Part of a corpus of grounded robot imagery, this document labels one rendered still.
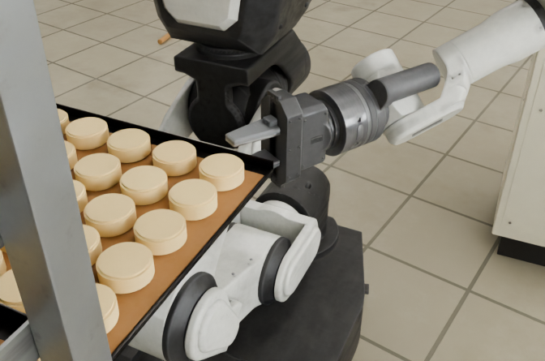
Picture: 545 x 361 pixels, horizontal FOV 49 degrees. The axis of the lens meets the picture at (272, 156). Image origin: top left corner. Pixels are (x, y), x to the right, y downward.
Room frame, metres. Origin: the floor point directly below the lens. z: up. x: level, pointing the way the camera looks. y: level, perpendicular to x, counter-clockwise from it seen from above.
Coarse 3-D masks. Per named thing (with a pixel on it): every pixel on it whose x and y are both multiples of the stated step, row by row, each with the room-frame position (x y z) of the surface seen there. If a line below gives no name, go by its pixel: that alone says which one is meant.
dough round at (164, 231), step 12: (144, 216) 0.46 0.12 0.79; (156, 216) 0.46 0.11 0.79; (168, 216) 0.46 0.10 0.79; (180, 216) 0.46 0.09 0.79; (144, 228) 0.44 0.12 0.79; (156, 228) 0.44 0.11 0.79; (168, 228) 0.44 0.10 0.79; (180, 228) 0.44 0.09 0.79; (144, 240) 0.43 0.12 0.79; (156, 240) 0.43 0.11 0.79; (168, 240) 0.43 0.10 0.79; (180, 240) 0.44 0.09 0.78; (156, 252) 0.43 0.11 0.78; (168, 252) 0.43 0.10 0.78
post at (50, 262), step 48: (0, 0) 0.24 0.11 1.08; (0, 48) 0.24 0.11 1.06; (0, 96) 0.23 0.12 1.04; (48, 96) 0.25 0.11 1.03; (0, 144) 0.23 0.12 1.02; (48, 144) 0.25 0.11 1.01; (0, 192) 0.24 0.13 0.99; (48, 192) 0.24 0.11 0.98; (48, 240) 0.23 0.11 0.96; (48, 288) 0.23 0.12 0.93; (96, 288) 0.26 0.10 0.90; (48, 336) 0.24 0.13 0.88; (96, 336) 0.25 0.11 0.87
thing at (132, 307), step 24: (96, 192) 0.53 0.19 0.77; (120, 192) 0.53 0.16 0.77; (168, 192) 0.53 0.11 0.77; (240, 192) 0.53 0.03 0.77; (216, 216) 0.49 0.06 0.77; (120, 240) 0.45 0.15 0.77; (192, 240) 0.45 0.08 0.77; (168, 264) 0.42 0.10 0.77; (144, 288) 0.39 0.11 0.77; (120, 312) 0.36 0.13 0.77; (144, 312) 0.36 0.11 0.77; (120, 336) 0.33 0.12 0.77
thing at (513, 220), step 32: (544, 64) 1.26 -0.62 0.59; (544, 96) 1.25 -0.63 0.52; (544, 128) 1.25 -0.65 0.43; (512, 160) 1.27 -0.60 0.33; (544, 160) 1.24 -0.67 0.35; (512, 192) 1.26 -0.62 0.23; (544, 192) 1.23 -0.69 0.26; (512, 224) 1.25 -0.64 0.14; (544, 224) 1.22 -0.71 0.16; (512, 256) 1.27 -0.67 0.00; (544, 256) 1.24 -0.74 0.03
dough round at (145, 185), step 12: (132, 168) 0.55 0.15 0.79; (144, 168) 0.55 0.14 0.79; (156, 168) 0.55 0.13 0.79; (120, 180) 0.53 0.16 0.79; (132, 180) 0.52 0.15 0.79; (144, 180) 0.52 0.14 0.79; (156, 180) 0.52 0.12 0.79; (132, 192) 0.50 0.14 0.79; (144, 192) 0.50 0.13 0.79; (156, 192) 0.51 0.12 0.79; (144, 204) 0.51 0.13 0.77
